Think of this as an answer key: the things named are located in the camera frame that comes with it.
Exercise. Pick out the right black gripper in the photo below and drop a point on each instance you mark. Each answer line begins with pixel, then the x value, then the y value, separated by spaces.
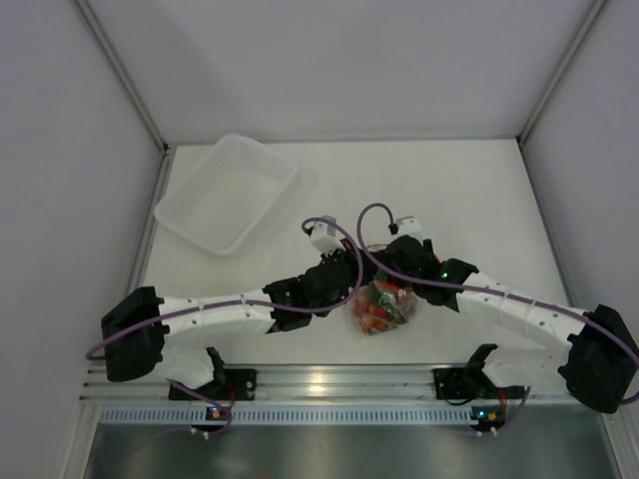
pixel 426 245

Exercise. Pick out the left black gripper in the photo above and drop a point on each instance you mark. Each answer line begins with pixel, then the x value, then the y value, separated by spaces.
pixel 350 255

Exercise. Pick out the clear zip top bag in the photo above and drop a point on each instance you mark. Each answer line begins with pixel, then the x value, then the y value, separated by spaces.
pixel 359 313

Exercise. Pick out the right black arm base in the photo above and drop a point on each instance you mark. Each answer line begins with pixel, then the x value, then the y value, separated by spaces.
pixel 463 384

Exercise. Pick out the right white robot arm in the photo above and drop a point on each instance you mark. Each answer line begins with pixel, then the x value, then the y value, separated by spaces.
pixel 589 354

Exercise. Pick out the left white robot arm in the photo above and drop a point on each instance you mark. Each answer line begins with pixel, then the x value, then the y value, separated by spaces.
pixel 149 335

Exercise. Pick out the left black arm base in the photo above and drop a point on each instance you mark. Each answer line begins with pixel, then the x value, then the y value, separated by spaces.
pixel 237 382

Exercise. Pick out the green fake vegetable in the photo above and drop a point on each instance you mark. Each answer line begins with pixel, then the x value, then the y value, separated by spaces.
pixel 388 305

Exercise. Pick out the white perforated plastic basket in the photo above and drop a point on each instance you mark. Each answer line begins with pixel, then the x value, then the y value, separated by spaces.
pixel 223 198

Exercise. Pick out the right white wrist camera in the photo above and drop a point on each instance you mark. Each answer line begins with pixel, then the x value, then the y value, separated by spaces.
pixel 407 226

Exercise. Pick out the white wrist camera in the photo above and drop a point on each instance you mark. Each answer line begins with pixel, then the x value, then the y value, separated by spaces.
pixel 407 226
pixel 323 236

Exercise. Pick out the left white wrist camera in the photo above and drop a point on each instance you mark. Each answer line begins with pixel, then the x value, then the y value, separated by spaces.
pixel 323 236

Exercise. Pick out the aluminium mounting rail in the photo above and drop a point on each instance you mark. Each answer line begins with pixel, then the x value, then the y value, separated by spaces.
pixel 403 382

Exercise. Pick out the white slotted cable duct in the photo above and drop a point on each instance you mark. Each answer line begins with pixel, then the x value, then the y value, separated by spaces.
pixel 252 414

